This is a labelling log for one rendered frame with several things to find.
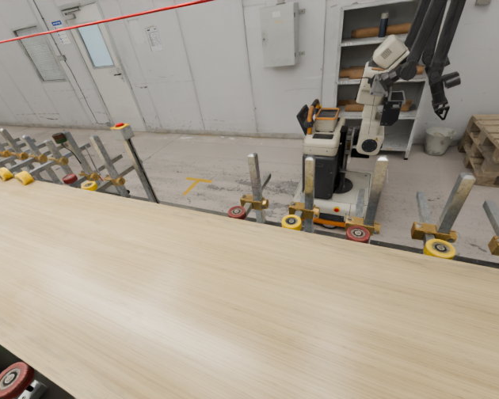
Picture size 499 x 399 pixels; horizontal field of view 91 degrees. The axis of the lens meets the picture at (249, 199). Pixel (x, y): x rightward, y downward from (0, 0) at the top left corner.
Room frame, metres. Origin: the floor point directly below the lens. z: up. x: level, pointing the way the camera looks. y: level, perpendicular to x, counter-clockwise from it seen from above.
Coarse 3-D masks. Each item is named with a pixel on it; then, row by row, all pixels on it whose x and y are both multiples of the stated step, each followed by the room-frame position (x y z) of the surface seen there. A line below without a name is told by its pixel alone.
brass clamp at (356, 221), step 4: (348, 216) 0.78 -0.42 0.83; (352, 220) 0.75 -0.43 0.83; (356, 220) 0.75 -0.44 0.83; (360, 220) 0.74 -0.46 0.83; (348, 224) 0.74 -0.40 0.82; (352, 224) 0.73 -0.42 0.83; (356, 224) 0.73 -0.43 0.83; (360, 224) 0.72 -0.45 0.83; (376, 224) 0.71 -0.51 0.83; (368, 228) 0.70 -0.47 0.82; (372, 228) 0.69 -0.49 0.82; (376, 228) 0.69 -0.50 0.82; (372, 232) 0.69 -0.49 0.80; (376, 232) 0.68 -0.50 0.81
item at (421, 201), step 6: (420, 192) 0.85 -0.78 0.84; (420, 198) 0.81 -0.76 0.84; (420, 204) 0.77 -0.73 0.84; (426, 204) 0.76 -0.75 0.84; (420, 210) 0.74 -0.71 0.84; (426, 210) 0.73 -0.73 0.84; (420, 216) 0.72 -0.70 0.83; (426, 216) 0.70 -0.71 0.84; (426, 222) 0.66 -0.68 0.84; (426, 234) 0.60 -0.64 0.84; (426, 240) 0.58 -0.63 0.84
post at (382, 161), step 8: (376, 160) 0.74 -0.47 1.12; (384, 160) 0.71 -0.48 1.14; (376, 168) 0.72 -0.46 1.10; (384, 168) 0.70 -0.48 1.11; (376, 176) 0.71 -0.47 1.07; (384, 176) 0.70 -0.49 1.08; (376, 184) 0.71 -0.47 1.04; (376, 192) 0.71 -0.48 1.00; (368, 200) 0.72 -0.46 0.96; (376, 200) 0.71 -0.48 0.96; (368, 208) 0.72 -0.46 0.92; (376, 208) 0.70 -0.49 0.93; (368, 216) 0.71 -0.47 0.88; (368, 224) 0.71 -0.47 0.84
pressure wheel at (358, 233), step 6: (348, 228) 0.64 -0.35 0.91; (354, 228) 0.63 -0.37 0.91; (360, 228) 0.63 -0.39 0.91; (348, 234) 0.61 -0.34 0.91; (354, 234) 0.61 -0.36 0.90; (360, 234) 0.60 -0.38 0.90; (366, 234) 0.59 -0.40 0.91; (354, 240) 0.58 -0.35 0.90; (360, 240) 0.57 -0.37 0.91; (366, 240) 0.57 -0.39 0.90
